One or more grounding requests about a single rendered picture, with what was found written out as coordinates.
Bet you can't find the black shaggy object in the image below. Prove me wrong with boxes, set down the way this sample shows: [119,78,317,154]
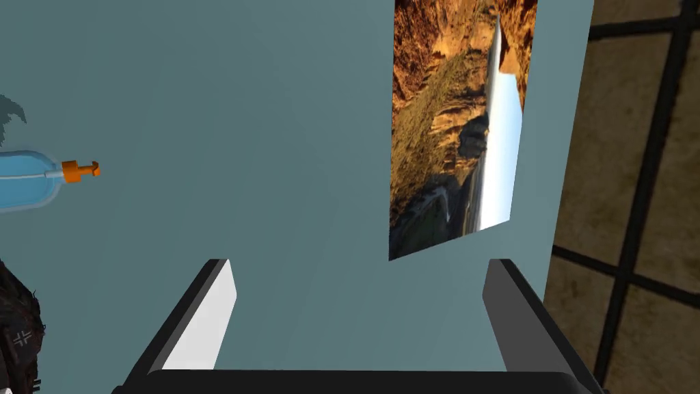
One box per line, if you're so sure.
[0,260,46,394]

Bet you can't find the blue bottle with orange pump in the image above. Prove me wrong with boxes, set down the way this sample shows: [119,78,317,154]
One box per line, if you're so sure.
[0,150,102,213]

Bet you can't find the canyon landscape wall picture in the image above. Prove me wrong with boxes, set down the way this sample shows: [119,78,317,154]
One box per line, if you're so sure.
[388,0,539,262]

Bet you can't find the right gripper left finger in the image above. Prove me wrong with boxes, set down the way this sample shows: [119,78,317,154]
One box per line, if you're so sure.
[124,259,238,384]

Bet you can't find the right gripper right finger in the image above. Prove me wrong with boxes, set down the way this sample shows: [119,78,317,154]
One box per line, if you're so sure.
[482,259,602,387]

